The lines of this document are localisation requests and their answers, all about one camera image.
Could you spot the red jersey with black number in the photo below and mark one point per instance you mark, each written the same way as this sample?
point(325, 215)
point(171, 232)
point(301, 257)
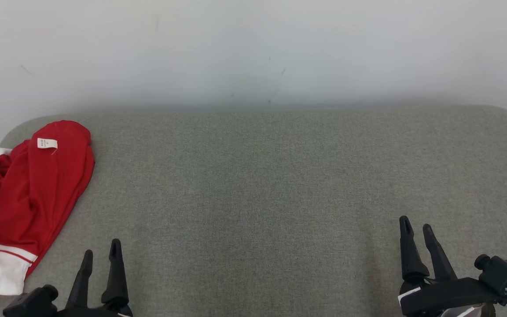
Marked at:
point(51, 189)

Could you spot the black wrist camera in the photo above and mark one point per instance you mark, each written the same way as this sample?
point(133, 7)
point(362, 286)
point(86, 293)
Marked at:
point(29, 304)
point(502, 273)

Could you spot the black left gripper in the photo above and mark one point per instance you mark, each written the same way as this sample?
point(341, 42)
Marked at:
point(95, 313)

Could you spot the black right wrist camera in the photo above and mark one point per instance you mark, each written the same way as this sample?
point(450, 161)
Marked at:
point(502, 273)

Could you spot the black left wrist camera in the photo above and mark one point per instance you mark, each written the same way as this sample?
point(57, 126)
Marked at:
point(29, 304)

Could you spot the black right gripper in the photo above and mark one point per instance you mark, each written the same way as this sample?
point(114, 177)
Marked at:
point(447, 295)

